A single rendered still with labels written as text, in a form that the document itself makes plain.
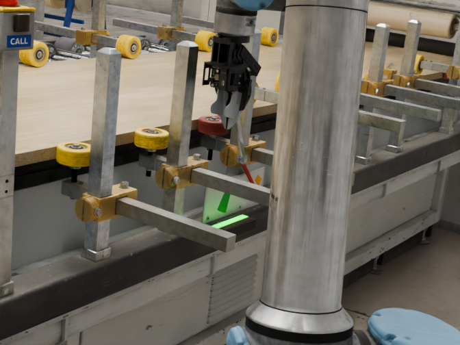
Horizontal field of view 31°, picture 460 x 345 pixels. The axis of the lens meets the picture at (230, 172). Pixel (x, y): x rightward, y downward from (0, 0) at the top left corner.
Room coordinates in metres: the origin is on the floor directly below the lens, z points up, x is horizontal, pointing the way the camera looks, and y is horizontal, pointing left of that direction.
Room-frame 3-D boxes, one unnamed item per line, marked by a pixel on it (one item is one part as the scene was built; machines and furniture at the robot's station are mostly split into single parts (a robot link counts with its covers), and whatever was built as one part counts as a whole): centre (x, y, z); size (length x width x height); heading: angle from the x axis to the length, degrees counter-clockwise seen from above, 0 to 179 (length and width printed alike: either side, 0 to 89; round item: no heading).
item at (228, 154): (2.07, -0.02, 0.85); 0.13 x 0.06 x 0.05; 147
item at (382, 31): (2.68, -0.43, 0.91); 0.03 x 0.03 x 0.48; 57
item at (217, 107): (1.85, 0.04, 1.00); 0.06 x 0.03 x 0.09; 147
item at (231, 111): (1.83, 0.01, 1.00); 0.06 x 0.03 x 0.09; 147
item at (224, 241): (1.62, 0.16, 0.81); 0.43 x 0.03 x 0.04; 57
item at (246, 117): (2.05, -0.01, 0.92); 0.03 x 0.03 x 0.48; 57
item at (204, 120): (2.14, 0.06, 0.85); 0.08 x 0.08 x 0.11
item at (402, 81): (2.90, -0.57, 0.95); 0.13 x 0.06 x 0.05; 147
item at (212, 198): (2.01, -0.02, 0.75); 0.26 x 0.01 x 0.10; 147
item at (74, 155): (1.72, 0.33, 0.85); 0.08 x 0.08 x 0.11
